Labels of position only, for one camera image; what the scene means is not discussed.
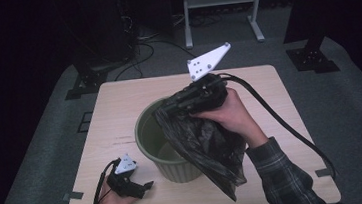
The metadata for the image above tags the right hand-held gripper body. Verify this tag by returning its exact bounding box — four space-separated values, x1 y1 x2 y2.
180 41 238 113

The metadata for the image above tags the cable bundle under stand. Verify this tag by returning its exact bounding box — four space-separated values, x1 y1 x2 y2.
190 11 225 29

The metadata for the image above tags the hand-held gripper black cable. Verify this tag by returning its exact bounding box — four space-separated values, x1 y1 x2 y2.
216 62 338 191
85 158 126 204

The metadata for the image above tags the green plastic bucket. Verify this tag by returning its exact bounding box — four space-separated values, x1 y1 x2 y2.
131 93 209 188

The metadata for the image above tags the black stand base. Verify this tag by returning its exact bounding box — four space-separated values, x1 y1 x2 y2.
61 60 111 101
284 35 341 78

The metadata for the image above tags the grey tape strip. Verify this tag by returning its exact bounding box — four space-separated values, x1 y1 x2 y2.
314 167 335 179
61 190 85 203

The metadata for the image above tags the black plastic garbage bag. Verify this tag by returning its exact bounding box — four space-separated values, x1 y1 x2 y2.
151 81 254 204

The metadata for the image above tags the right hand-held gripper black cable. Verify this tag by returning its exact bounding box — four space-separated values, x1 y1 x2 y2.
216 62 338 191

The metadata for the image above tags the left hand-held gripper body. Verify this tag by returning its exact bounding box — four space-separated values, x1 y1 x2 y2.
104 152 147 202

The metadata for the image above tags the looped black floor cable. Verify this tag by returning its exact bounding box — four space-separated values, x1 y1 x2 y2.
110 41 159 82

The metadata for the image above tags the long black floor cable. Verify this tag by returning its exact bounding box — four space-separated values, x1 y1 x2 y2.
136 35 197 64

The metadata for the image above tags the person's right hand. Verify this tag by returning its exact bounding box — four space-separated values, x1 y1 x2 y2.
188 84 270 156

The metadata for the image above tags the left hand-held gripper black cable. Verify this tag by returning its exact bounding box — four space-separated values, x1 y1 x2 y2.
85 158 126 204

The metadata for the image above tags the dark equipment tower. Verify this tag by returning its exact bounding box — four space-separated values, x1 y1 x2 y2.
67 0 141 69

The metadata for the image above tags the black floor outlet frame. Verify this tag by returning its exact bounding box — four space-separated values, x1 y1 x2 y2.
75 110 96 134

